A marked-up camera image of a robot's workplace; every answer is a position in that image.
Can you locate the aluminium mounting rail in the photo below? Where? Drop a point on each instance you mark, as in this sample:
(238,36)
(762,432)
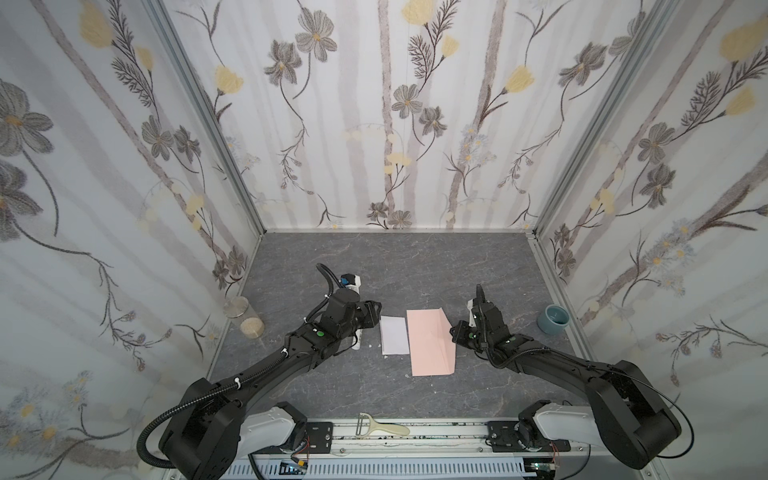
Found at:
(443,448)

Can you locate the pink paper envelope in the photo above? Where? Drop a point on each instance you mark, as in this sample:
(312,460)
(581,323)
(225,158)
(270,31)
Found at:
(432,351)

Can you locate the white letter paper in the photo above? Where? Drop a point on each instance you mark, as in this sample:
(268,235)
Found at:
(394,336)

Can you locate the teal ceramic cup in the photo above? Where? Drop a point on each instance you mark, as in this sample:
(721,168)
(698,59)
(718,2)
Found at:
(553,320)

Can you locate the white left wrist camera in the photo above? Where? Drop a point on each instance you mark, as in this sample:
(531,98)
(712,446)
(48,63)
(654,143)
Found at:
(351,281)

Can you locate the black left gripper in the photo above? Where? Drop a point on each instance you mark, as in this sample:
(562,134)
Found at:
(368,312)

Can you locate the cream vegetable peeler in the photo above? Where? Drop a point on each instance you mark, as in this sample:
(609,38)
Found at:
(384,427)

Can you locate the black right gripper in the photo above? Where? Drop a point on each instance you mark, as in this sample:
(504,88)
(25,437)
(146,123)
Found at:
(465,334)

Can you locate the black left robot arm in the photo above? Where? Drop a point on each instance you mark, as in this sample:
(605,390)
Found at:
(200,436)

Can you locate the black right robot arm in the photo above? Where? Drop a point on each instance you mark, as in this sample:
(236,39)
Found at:
(624,413)

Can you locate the white glue stick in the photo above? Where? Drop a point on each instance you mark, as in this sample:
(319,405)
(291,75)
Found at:
(356,339)

